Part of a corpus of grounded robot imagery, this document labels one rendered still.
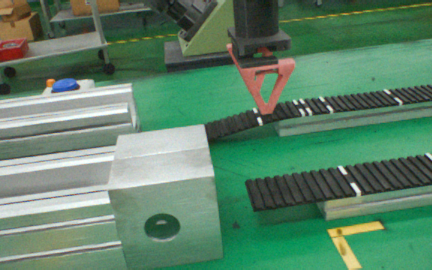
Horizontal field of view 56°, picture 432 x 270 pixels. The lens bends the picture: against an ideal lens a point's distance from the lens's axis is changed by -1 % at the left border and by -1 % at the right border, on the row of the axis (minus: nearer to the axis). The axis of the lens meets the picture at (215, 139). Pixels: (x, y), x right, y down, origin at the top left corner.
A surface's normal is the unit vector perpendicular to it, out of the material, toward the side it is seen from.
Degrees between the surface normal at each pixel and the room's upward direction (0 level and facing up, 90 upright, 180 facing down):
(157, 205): 90
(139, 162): 0
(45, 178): 90
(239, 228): 0
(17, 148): 90
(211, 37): 90
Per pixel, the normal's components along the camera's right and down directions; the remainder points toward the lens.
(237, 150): -0.09, -0.88
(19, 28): 0.19, 0.43
